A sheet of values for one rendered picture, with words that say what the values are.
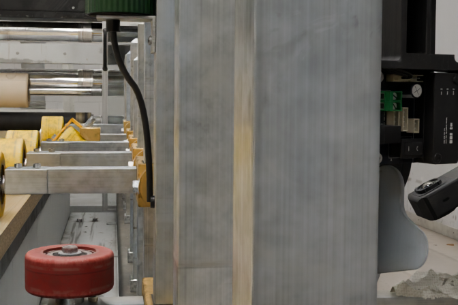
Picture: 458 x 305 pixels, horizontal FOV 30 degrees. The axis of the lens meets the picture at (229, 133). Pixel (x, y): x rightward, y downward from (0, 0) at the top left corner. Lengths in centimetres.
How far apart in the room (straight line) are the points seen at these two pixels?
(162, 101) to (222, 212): 26
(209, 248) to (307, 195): 26
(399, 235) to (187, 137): 13
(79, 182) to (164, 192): 31
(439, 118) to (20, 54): 266
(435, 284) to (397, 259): 36
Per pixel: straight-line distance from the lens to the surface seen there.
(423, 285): 85
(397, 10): 44
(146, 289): 80
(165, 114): 72
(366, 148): 23
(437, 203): 83
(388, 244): 50
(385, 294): 84
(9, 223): 101
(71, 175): 102
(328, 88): 23
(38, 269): 76
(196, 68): 47
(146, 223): 98
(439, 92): 45
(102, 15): 72
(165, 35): 72
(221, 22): 47
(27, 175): 102
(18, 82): 305
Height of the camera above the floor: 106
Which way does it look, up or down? 3 degrees down
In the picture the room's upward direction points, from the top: 1 degrees clockwise
